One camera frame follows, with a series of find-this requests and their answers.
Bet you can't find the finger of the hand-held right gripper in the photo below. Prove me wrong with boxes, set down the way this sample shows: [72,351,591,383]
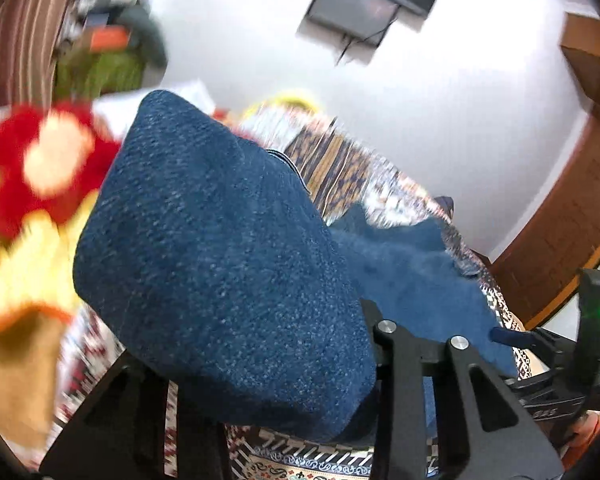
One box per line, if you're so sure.
[489,327,535,350]

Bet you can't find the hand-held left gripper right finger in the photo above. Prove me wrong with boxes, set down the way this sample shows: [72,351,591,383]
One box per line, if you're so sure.
[359,299,566,480]

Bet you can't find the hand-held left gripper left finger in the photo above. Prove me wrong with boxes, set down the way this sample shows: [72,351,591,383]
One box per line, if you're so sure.
[39,347,232,480]

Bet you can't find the blue denim garment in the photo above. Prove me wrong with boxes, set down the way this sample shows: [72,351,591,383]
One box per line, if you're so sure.
[72,89,520,447]

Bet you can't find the brown wooden door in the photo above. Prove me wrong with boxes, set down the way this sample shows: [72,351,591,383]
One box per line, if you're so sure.
[489,12,600,331]

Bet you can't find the patterned bedsheet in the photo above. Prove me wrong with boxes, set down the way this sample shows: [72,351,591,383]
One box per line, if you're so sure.
[55,102,533,480]

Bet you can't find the red floral blanket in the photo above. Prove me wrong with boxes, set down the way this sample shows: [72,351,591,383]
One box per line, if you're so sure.
[0,101,126,453]

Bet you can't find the yellow cloth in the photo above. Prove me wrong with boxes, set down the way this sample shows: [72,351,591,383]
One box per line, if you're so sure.
[242,89,327,117]

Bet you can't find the green cloth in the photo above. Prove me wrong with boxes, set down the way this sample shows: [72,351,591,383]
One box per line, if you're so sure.
[54,47,148,102]

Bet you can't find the striped curtain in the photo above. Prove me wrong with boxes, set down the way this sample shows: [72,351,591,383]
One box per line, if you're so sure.
[0,0,106,121]

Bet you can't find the black wall television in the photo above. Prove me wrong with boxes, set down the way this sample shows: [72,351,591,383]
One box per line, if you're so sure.
[296,0,452,52]

